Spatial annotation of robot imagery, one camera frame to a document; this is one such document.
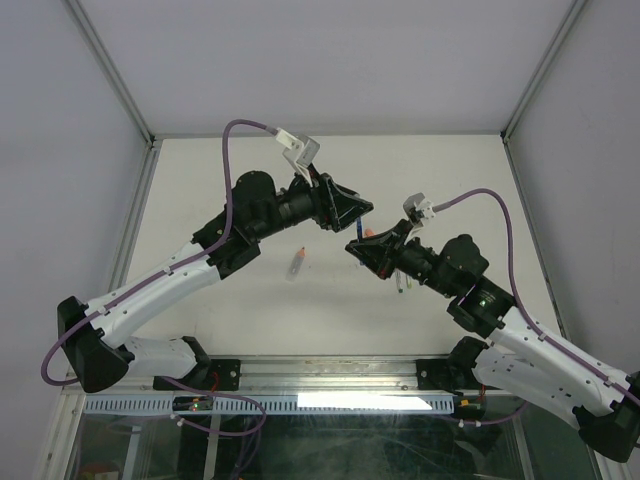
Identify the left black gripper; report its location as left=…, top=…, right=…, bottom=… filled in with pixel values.
left=252, top=165, right=373, bottom=242

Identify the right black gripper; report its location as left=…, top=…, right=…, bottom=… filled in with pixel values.
left=345, top=219, right=457, bottom=299

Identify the blue gel pen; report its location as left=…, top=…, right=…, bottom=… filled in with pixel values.
left=356, top=217, right=364, bottom=242

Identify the white pen dark green end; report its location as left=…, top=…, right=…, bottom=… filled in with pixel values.
left=395, top=271, right=404, bottom=293

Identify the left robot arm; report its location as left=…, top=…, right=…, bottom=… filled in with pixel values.
left=57, top=171, right=374, bottom=394

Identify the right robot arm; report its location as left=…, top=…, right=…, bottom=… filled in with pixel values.
left=345, top=220, right=639, bottom=463

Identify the orange tip marker pen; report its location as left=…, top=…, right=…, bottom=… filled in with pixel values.
left=288, top=247, right=306, bottom=281

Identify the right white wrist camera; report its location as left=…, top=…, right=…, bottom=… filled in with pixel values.
left=403, top=192, right=435, bottom=242

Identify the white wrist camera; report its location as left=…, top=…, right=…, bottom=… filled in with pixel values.
left=403, top=192, right=435, bottom=242
left=275, top=128, right=320, bottom=185

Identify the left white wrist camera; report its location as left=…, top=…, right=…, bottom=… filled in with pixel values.
left=275, top=128, right=320, bottom=185

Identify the aluminium mounting rail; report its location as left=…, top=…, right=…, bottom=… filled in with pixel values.
left=62, top=353, right=601, bottom=396

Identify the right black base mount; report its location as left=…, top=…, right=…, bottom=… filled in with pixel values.
left=415, top=358, right=467, bottom=394

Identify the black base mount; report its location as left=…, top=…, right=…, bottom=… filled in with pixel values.
left=415, top=358, right=467, bottom=394
left=177, top=358, right=241, bottom=392

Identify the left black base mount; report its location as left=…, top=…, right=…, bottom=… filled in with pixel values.
left=177, top=358, right=241, bottom=392

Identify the white slotted cable duct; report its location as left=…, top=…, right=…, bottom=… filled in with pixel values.
left=84, top=392, right=454, bottom=416

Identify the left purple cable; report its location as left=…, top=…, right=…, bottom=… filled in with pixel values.
left=40, top=119, right=279, bottom=387

